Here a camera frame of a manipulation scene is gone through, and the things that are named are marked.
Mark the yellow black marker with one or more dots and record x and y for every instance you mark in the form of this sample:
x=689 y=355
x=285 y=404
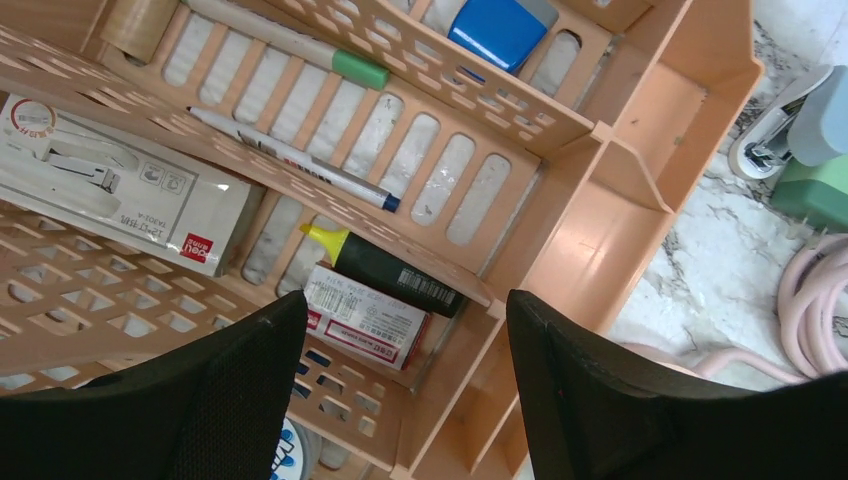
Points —
x=362 y=261

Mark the white blue-tipped pen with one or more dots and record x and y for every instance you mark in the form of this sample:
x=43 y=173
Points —
x=303 y=161

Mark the red white staples box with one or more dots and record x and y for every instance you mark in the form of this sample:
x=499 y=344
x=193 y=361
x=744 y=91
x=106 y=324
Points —
x=357 y=318

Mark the blue white eraser block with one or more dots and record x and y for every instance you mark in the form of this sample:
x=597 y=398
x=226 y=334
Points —
x=502 y=32

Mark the white stapler box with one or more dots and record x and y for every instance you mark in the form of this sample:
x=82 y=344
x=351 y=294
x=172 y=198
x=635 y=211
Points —
x=123 y=187

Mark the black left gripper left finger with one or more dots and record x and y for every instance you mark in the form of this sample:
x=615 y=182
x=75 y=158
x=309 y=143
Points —
x=211 y=409

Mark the orange plastic desk organizer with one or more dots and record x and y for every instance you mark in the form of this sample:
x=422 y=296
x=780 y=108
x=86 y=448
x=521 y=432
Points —
x=501 y=186

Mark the green charger cube left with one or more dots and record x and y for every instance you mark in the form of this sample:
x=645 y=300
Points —
x=817 y=195

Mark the green capped marker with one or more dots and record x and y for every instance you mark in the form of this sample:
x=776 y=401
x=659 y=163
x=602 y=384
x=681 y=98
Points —
x=348 y=65

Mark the round patterned tape tin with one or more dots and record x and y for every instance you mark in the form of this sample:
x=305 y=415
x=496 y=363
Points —
x=297 y=452

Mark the blue plug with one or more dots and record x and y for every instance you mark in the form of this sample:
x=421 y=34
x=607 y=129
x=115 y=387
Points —
x=806 y=122

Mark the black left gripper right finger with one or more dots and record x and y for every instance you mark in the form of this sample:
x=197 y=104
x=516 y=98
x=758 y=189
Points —
x=593 y=409

